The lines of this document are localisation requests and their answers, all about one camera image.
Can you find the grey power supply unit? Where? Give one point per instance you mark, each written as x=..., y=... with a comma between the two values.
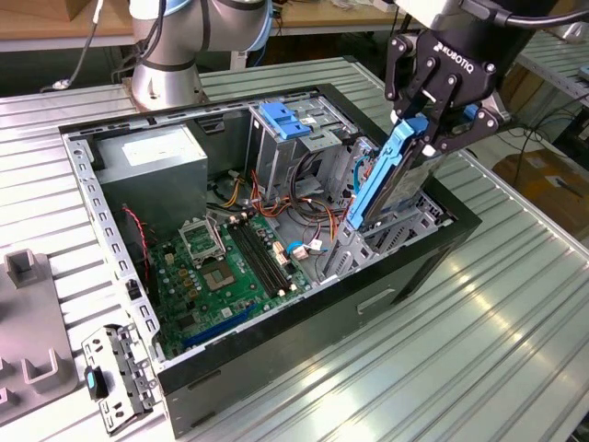
x=152, y=193

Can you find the wooden desk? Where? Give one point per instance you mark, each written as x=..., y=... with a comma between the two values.
x=322, y=18

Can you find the grey metal drive cage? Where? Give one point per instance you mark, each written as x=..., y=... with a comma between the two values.
x=271, y=161

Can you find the small brown box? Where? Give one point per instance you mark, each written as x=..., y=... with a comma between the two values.
x=78, y=9

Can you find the thin locking lever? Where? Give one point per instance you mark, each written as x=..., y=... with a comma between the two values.
x=216, y=235

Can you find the large brown cardboard box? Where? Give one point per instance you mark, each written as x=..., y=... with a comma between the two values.
x=543, y=184

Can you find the black blue latch clip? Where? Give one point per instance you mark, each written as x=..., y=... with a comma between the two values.
x=94, y=382

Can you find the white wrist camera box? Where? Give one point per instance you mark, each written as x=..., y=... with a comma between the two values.
x=428, y=8

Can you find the blue plastic drive latch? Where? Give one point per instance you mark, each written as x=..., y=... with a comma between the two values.
x=283, y=122

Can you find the black RAM slot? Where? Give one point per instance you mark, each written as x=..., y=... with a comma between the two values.
x=267, y=255
x=255, y=262

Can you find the black open PC case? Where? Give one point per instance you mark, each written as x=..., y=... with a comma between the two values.
x=322, y=322

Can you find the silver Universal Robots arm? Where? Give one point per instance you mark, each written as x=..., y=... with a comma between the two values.
x=170, y=50

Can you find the hard disk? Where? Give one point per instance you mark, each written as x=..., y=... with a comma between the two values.
x=375, y=184

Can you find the grey parts rack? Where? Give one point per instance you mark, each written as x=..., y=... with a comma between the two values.
x=32, y=322

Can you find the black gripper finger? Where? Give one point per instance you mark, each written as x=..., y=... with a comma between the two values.
x=399, y=73
x=478, y=124

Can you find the green motherboard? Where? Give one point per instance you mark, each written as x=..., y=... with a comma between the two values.
x=216, y=308

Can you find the blue expansion slot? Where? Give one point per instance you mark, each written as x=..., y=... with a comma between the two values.
x=216, y=329

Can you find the slatted metal side table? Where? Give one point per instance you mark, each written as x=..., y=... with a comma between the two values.
x=552, y=60

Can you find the CPU socket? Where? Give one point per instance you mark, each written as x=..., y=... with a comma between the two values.
x=218, y=276

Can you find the grey metal slot bracket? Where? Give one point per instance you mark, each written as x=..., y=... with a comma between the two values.
x=133, y=368

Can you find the grey metal disk bay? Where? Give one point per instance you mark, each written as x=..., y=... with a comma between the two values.
x=352, y=244

